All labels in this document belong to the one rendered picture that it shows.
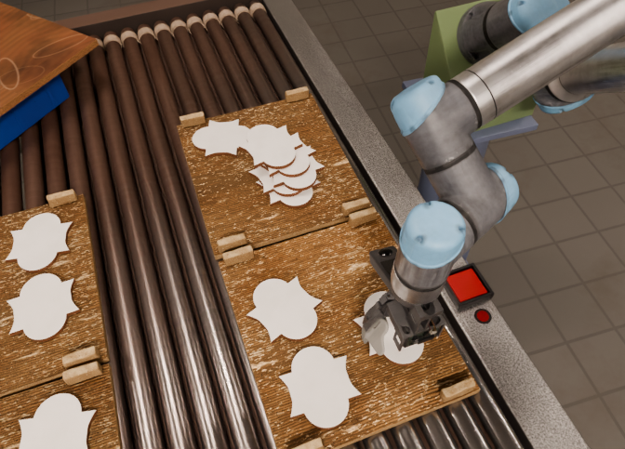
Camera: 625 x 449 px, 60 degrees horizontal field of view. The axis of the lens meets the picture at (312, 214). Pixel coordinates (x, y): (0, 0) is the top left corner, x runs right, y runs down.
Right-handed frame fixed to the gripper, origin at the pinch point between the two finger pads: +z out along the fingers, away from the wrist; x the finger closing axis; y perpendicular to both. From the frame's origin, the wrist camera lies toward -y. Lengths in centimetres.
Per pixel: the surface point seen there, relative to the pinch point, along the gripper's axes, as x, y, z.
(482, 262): 75, -48, 99
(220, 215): -22.0, -37.3, 4.7
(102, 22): -37, -119, 8
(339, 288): -5.4, -11.8, 3.2
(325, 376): -14.2, 3.7, 1.3
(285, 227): -10.1, -29.3, 4.2
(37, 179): -59, -64, 8
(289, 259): -12.0, -21.4, 3.8
